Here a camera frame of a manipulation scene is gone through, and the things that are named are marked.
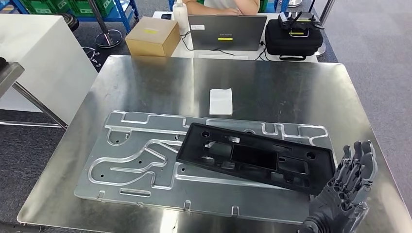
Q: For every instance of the black phone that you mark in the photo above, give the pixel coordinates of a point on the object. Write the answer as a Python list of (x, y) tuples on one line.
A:
[(166, 16)]

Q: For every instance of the person's right forearm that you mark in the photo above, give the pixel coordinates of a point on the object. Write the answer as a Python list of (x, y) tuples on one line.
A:
[(202, 9)]

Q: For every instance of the chrome stanchion base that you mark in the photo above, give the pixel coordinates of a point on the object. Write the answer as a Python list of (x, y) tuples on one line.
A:
[(294, 3)]

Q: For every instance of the machined aluminium plate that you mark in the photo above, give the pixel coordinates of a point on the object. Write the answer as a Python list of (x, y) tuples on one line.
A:
[(193, 199)]

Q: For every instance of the person's right hand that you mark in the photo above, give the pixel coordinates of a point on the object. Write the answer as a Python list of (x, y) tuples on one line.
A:
[(232, 11)]

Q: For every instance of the person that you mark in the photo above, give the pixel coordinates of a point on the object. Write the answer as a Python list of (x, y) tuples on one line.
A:
[(222, 3)]

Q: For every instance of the brown cardboard box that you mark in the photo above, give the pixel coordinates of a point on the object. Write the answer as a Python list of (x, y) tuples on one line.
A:
[(151, 38)]

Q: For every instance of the person's left forearm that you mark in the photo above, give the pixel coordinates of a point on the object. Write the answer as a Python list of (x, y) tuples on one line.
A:
[(251, 6)]

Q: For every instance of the black carrying case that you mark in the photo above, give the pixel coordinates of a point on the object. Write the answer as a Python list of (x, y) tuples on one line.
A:
[(293, 41)]

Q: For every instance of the stainless steel table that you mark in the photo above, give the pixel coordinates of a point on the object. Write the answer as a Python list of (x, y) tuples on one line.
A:
[(145, 83), (9, 75)]

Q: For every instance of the green plastic crate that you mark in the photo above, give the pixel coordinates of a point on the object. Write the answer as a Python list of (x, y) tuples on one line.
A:
[(77, 6), (45, 6)]

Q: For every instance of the white cabinet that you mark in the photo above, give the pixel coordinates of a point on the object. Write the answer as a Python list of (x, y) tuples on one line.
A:
[(48, 64)]

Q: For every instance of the white paper sheet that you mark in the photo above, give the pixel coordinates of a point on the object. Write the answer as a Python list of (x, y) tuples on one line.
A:
[(220, 101)]

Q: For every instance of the grey laptop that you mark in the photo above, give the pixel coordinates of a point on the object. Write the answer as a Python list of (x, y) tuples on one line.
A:
[(225, 32)]

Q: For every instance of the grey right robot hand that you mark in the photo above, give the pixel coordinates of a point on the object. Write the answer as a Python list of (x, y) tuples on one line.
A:
[(347, 193)]

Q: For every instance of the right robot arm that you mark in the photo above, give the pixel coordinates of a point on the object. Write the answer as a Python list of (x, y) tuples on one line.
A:
[(309, 226)]

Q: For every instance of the white plastic bottle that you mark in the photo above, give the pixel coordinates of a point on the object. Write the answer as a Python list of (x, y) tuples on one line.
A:
[(180, 17)]

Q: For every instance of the chrome stanchion post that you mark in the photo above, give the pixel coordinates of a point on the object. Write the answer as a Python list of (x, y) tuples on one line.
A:
[(327, 11), (109, 40)]

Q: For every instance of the blue metal shelf rack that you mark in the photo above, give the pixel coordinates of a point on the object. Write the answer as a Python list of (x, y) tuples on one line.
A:
[(124, 16)]

